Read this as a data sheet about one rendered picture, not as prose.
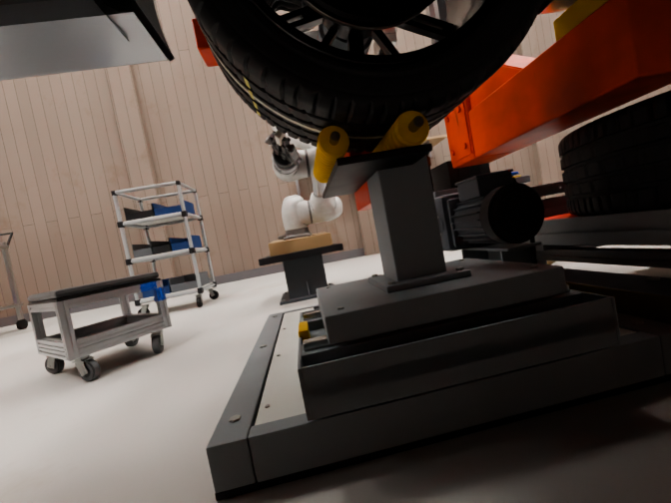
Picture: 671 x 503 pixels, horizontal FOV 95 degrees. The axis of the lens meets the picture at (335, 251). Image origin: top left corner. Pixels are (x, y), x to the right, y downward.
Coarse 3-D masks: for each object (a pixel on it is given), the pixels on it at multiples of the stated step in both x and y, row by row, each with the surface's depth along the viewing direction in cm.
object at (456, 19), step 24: (264, 0) 48; (456, 0) 69; (480, 0) 57; (288, 24) 48; (312, 24) 68; (336, 24) 66; (408, 24) 69; (432, 24) 70; (456, 24) 68; (312, 48) 49; (336, 48) 49; (360, 48) 68; (384, 48) 69; (432, 48) 51
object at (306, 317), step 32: (320, 320) 68; (448, 320) 51; (480, 320) 51; (512, 320) 46; (544, 320) 47; (576, 320) 47; (608, 320) 48; (320, 352) 48; (352, 352) 49; (384, 352) 44; (416, 352) 45; (448, 352) 45; (480, 352) 46; (512, 352) 46; (544, 352) 47; (576, 352) 47; (320, 384) 43; (352, 384) 44; (384, 384) 44; (416, 384) 45; (448, 384) 45; (320, 416) 43
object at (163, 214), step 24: (120, 192) 233; (192, 192) 274; (120, 216) 234; (144, 216) 240; (168, 216) 237; (192, 216) 252; (192, 240) 252; (168, 288) 243; (192, 288) 244; (144, 312) 239
